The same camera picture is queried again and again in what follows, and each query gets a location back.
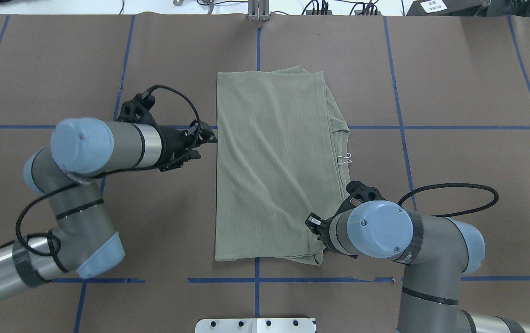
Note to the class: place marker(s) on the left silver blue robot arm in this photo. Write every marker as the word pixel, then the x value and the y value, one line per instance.
pixel 68 228

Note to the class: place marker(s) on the aluminium frame post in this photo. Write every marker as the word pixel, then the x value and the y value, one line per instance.
pixel 258 10

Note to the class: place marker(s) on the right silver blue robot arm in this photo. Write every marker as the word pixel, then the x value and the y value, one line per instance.
pixel 436 253

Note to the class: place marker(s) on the black power adapter with label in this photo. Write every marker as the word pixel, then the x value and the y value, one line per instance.
pixel 455 8

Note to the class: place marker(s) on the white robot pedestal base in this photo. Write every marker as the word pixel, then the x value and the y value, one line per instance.
pixel 257 325

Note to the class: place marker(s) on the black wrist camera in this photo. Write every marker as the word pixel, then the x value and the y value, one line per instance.
pixel 358 191
pixel 137 110

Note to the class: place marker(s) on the olive green long-sleeve shirt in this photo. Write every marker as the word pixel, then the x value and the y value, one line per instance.
pixel 282 144

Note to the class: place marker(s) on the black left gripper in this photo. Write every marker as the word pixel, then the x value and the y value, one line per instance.
pixel 171 144

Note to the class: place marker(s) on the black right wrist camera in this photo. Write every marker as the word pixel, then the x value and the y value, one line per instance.
pixel 358 191

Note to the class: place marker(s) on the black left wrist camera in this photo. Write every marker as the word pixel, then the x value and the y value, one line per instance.
pixel 137 110

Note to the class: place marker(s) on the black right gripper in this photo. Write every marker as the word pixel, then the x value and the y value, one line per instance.
pixel 314 221

